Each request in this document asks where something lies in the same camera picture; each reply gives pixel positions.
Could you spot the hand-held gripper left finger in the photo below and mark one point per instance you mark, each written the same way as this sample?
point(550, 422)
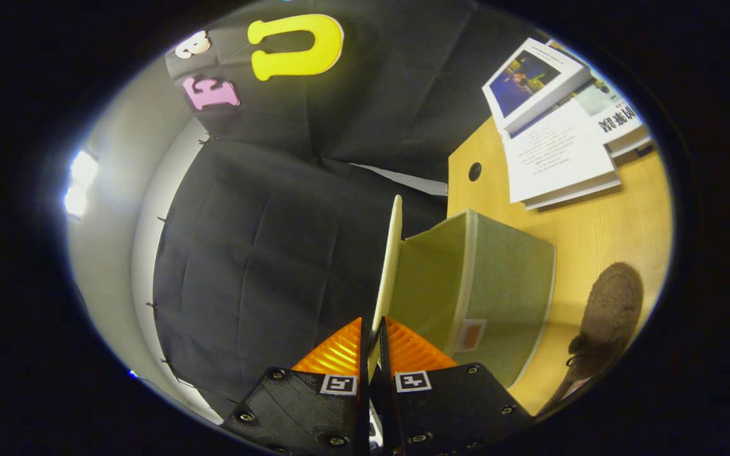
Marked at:
point(364, 411)

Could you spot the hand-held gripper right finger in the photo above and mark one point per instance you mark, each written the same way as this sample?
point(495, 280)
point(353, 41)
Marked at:
point(387, 405)

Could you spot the green fabric storage box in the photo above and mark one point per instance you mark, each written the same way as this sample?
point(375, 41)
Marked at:
point(504, 285)

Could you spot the brown fuzzy shoe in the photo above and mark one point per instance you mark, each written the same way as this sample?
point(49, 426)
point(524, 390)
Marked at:
point(609, 304)

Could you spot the plain white book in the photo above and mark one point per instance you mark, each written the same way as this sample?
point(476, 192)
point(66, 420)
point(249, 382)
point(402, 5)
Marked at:
point(555, 152)

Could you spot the white book dark picture cover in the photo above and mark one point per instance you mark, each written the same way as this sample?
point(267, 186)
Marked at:
point(523, 79)

